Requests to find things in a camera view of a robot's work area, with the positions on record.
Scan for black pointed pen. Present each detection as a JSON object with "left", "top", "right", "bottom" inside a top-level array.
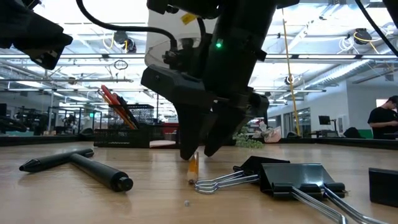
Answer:
[{"left": 18, "top": 148, "right": 95, "bottom": 174}]

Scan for black metal binder clip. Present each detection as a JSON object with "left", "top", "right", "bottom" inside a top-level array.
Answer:
[
  {"left": 259, "top": 163, "right": 390, "bottom": 224},
  {"left": 193, "top": 156, "right": 290, "bottom": 195}
]

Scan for black mesh desk organizer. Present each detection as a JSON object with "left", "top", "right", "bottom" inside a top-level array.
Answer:
[{"left": 93, "top": 104, "right": 180, "bottom": 149}]

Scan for black box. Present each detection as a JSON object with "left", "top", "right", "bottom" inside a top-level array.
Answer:
[{"left": 368, "top": 167, "right": 398, "bottom": 209}]

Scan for yellow hanging power cord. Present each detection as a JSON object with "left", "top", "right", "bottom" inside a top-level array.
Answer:
[{"left": 280, "top": 7, "right": 302, "bottom": 137}]

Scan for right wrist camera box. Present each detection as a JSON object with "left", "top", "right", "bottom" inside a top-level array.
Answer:
[{"left": 140, "top": 64, "right": 218, "bottom": 108}]

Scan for black ceiling cable reel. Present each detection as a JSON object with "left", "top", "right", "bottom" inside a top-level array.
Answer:
[
  {"left": 112, "top": 30, "right": 138, "bottom": 54},
  {"left": 353, "top": 27, "right": 373, "bottom": 45}
]

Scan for white shade table lamp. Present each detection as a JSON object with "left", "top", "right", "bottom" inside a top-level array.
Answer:
[{"left": 144, "top": 8, "right": 218, "bottom": 70}]

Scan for person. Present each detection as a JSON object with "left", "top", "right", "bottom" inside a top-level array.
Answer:
[{"left": 367, "top": 95, "right": 398, "bottom": 141}]

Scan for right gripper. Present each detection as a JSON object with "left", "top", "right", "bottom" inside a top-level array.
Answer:
[{"left": 175, "top": 88, "right": 270, "bottom": 161}]

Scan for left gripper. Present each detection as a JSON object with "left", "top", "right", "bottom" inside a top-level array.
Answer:
[{"left": 0, "top": 0, "right": 73, "bottom": 71}]

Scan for red handled scissors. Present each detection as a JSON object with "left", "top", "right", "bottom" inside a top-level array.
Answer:
[{"left": 99, "top": 84, "right": 140, "bottom": 130}]

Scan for yellow cable label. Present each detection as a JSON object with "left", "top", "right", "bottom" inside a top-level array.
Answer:
[{"left": 181, "top": 12, "right": 199, "bottom": 26}]

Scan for potted succulent plant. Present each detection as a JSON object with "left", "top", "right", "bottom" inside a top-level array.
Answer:
[{"left": 232, "top": 124, "right": 266, "bottom": 150}]

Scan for black aluminium table frame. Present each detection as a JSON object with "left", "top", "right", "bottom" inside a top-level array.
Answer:
[{"left": 0, "top": 134, "right": 398, "bottom": 151}]

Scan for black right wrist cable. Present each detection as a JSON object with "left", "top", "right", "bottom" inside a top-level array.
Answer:
[{"left": 75, "top": 0, "right": 178, "bottom": 52}]

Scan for thick black marker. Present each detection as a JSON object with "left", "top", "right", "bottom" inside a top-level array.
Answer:
[{"left": 69, "top": 152, "right": 134, "bottom": 193}]

